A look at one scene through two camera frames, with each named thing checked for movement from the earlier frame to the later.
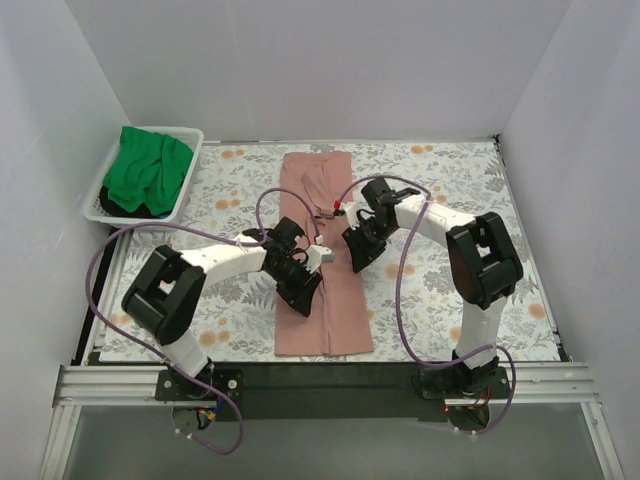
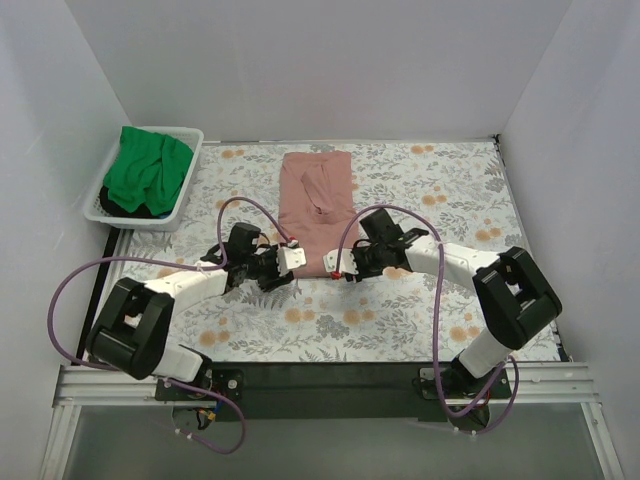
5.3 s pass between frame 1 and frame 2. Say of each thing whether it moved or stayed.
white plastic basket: stayed
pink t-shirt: moved
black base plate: stayed
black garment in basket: stayed
